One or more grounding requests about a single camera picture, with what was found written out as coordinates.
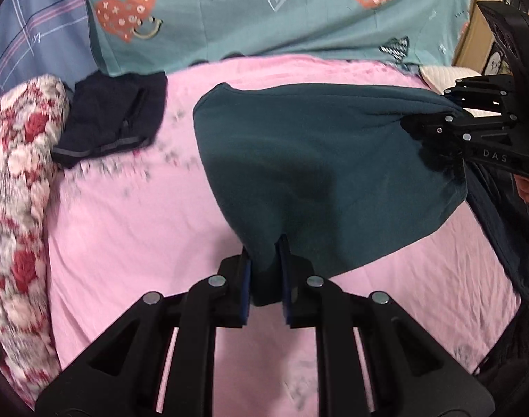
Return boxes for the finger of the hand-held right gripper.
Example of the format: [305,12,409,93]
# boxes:
[401,111,518,171]
[442,76,515,114]

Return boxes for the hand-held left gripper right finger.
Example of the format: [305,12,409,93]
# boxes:
[276,235,496,417]

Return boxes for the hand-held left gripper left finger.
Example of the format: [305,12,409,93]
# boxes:
[34,257,252,417]

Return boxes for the dark teal fleece pants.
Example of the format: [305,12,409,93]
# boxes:
[192,82,469,307]

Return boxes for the white pillow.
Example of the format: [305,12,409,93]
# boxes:
[420,64,483,95]

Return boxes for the brown cardboard box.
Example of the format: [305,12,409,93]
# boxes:
[452,0,514,76]

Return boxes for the dark navy garment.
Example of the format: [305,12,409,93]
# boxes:
[464,164,529,301]

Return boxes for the pink bed sheet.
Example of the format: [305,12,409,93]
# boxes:
[43,54,526,417]

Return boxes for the folded navy garment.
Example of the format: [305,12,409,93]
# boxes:
[51,71,168,170]

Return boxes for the teal heart print sheet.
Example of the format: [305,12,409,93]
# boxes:
[77,0,476,75]

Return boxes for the red floral blanket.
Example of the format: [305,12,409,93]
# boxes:
[0,74,75,410]

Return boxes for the blue plaid cloth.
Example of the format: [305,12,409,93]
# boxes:
[0,0,101,106]

